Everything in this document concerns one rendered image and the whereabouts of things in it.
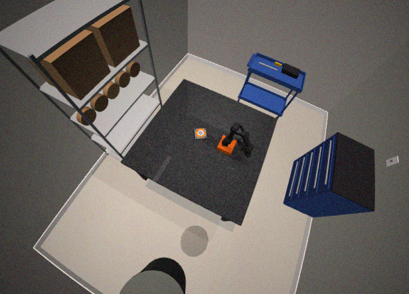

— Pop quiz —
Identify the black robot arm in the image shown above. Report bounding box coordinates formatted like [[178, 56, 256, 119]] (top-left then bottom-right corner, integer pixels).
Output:
[[222, 123, 254, 158]]

